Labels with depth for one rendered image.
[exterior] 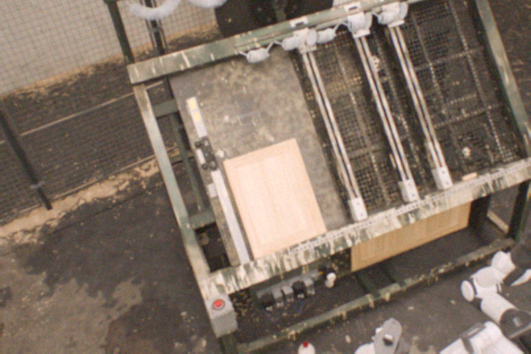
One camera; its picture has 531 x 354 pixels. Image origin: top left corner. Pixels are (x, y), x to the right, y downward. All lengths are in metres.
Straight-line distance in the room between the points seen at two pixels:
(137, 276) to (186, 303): 0.51
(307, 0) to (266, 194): 1.29
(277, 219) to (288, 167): 0.30
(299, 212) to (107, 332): 1.76
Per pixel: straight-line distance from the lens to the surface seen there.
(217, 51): 2.89
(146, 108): 2.86
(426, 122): 3.22
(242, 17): 3.31
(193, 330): 3.82
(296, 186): 2.95
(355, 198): 3.01
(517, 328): 2.14
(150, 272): 4.24
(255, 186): 2.90
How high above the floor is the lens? 3.09
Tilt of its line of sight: 38 degrees down
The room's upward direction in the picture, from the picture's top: 9 degrees counter-clockwise
